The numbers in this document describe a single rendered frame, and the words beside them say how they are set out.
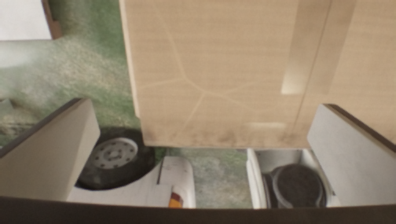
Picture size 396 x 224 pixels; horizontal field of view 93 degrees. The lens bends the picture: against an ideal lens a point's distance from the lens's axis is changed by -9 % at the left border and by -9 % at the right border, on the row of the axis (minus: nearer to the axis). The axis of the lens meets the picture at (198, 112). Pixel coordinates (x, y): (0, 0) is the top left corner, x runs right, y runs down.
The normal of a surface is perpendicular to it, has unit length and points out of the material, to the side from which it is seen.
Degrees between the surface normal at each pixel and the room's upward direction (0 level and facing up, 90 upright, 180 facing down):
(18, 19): 0
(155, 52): 0
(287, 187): 68
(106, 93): 0
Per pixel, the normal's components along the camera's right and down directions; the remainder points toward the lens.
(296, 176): -0.13, -0.59
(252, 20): -0.01, 0.52
